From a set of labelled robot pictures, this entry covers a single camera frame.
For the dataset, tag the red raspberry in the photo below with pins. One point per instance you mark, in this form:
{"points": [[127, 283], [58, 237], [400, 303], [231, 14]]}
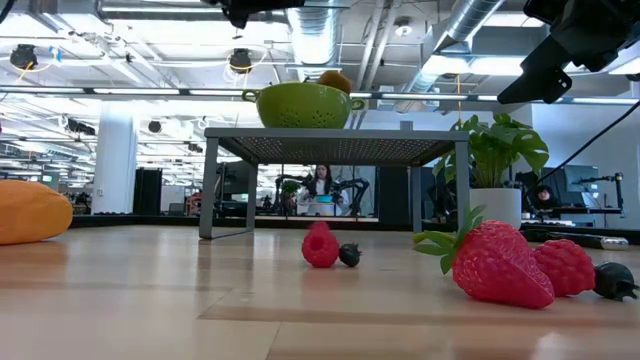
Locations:
{"points": [[565, 267], [320, 247]]}

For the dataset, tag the small green background plant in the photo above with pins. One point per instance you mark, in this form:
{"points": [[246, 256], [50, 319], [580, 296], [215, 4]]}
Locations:
{"points": [[290, 188]]}

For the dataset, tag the tall black cabinet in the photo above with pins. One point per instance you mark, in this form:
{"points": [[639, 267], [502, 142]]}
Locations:
{"points": [[392, 195]]}

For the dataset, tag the orange yellow mango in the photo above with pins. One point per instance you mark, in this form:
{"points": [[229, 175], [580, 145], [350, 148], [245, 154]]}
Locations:
{"points": [[30, 212]]}

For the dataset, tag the green colander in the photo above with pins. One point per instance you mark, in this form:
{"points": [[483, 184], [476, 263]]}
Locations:
{"points": [[300, 107]]}

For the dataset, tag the black aluminium table frame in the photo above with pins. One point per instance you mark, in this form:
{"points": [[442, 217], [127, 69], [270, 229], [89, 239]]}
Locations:
{"points": [[150, 220]]}

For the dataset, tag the background computer monitor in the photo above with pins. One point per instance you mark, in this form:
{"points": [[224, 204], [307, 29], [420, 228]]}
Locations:
{"points": [[582, 187]]}

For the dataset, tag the small dark blueberry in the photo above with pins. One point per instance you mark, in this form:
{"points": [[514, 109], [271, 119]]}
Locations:
{"points": [[612, 280], [350, 255]]}

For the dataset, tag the teal bowl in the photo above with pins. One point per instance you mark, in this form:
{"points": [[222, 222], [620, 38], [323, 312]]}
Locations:
{"points": [[325, 199]]}

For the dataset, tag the red strawberry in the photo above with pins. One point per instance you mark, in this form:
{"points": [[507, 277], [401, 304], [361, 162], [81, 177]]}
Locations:
{"points": [[500, 270]]}

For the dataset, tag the black background monitor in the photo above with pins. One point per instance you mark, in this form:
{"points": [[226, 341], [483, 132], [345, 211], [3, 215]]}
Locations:
{"points": [[235, 179]]}

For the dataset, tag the black background robot arm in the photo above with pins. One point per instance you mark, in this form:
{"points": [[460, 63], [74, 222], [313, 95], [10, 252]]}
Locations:
{"points": [[357, 189]]}

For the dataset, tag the grey perforated metal shelf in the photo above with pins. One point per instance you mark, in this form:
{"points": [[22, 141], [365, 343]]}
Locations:
{"points": [[340, 133]]}

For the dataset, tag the green plant in white pot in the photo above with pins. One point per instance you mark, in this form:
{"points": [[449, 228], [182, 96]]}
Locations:
{"points": [[500, 207]]}

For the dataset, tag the black kitchen knife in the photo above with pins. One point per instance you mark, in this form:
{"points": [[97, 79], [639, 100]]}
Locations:
{"points": [[575, 238]]}

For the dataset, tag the silver ventilation duct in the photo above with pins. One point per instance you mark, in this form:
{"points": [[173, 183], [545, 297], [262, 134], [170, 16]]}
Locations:
{"points": [[312, 35], [460, 30]]}

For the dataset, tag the person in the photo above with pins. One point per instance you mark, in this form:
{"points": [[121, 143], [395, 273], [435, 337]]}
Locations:
{"points": [[322, 187], [545, 197]]}

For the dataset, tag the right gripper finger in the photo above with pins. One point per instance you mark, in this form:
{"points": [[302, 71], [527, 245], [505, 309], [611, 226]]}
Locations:
{"points": [[545, 80]]}

